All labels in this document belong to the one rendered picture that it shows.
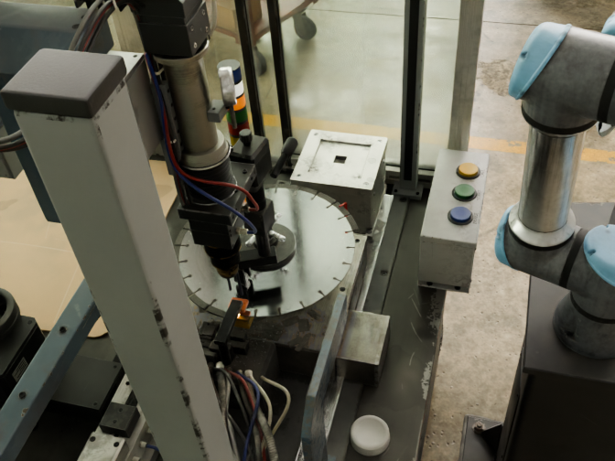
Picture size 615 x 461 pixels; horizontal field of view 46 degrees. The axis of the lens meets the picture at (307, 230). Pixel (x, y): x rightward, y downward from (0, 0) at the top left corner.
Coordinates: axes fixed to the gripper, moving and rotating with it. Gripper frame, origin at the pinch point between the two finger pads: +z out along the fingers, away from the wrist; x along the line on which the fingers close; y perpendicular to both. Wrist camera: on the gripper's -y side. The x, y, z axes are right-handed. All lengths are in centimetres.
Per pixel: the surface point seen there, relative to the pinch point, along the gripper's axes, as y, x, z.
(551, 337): -33.7, -31.8, 16.2
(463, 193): -36.6, -2.8, 0.2
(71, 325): -115, -12, -13
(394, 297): -56, -9, 16
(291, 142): -74, -8, -31
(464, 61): -28.1, 13.3, -19.4
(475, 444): -31, -14, 90
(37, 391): -122, -22, -13
